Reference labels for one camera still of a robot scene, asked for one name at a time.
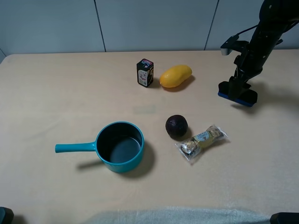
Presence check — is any black right robot base corner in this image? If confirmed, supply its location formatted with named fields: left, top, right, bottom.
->
left=270, top=212, right=299, bottom=224

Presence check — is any yellow mango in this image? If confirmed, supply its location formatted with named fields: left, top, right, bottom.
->
left=159, top=65, right=192, bottom=88

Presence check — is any black small carton box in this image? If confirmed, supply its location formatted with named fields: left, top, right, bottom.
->
left=136, top=58, right=154, bottom=87

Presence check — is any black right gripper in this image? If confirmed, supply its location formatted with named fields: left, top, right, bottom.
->
left=228, top=44, right=272, bottom=101

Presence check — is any black left robot base corner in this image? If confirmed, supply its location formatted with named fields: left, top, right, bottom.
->
left=0, top=207, right=14, bottom=224

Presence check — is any black blue board eraser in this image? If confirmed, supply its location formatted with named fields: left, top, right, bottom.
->
left=218, top=81, right=258, bottom=107

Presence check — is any gold wrapped chocolate pack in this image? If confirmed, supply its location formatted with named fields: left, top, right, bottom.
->
left=175, top=125, right=228, bottom=162

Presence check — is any teal saucepan with handle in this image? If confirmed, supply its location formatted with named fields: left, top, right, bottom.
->
left=55, top=121, right=145, bottom=173

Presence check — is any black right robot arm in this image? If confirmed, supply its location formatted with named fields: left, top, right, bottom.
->
left=221, top=0, right=299, bottom=102

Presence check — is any dark purple passion fruit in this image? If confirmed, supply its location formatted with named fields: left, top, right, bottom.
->
left=165, top=115, right=188, bottom=139

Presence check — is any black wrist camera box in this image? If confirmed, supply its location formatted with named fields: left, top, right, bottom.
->
left=221, top=35, right=249, bottom=56

